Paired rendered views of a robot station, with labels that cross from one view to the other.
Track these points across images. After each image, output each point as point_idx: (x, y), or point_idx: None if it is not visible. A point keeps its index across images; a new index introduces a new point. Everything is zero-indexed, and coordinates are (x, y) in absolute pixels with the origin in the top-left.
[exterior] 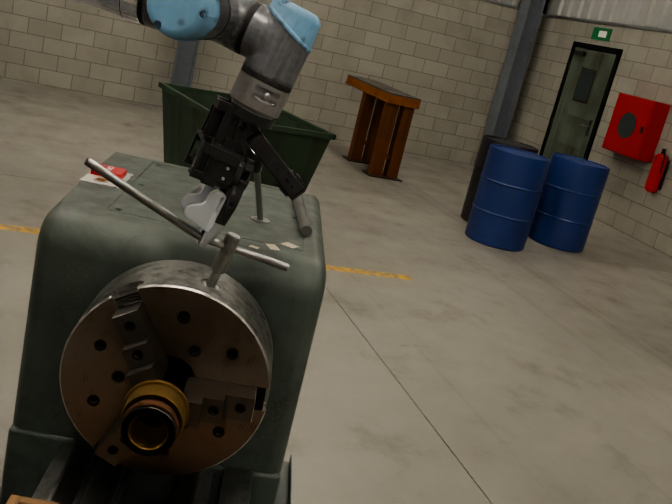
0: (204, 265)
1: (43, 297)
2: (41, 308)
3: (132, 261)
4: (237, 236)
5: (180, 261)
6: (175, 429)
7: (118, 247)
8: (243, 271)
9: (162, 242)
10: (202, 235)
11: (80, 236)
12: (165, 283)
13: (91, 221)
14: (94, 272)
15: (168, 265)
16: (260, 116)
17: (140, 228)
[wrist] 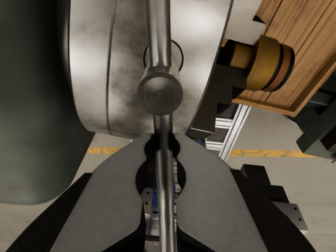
0: (75, 62)
1: (89, 143)
2: (92, 137)
3: (62, 127)
4: (165, 86)
5: (81, 98)
6: (294, 52)
7: (54, 149)
8: None
9: (22, 118)
10: (170, 152)
11: (57, 177)
12: (185, 125)
13: (31, 184)
14: (75, 140)
15: (104, 113)
16: None
17: (9, 148)
